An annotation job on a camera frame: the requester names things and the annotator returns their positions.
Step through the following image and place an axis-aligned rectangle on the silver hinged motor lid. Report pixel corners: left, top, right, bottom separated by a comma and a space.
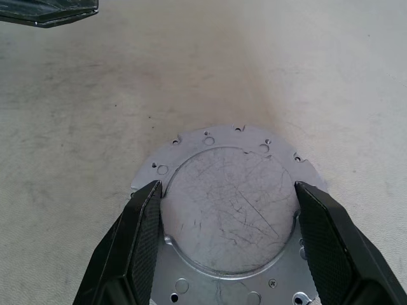
130, 123, 330, 305

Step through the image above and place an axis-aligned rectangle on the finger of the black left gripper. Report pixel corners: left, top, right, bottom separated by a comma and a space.
0, 0, 100, 29

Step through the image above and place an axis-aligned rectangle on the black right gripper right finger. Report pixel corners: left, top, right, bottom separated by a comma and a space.
294, 180, 407, 305

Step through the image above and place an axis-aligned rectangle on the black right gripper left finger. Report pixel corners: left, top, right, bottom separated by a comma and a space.
72, 179, 163, 305

